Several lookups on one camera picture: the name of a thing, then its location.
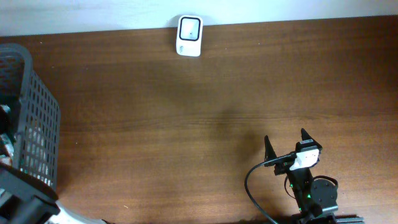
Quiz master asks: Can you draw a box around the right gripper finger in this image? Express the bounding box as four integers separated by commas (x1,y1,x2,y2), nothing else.
300,128,323,151
264,135,277,167

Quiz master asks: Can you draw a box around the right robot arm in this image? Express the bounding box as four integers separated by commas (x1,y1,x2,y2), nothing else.
264,128,364,224

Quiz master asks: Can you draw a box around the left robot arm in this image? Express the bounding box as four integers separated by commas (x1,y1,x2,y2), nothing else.
1,164,107,224

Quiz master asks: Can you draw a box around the white barcode scanner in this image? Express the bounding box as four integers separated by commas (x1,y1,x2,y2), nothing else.
175,15,203,57

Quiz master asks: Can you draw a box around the grey plastic mesh basket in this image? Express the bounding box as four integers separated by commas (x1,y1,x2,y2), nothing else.
1,44,61,189

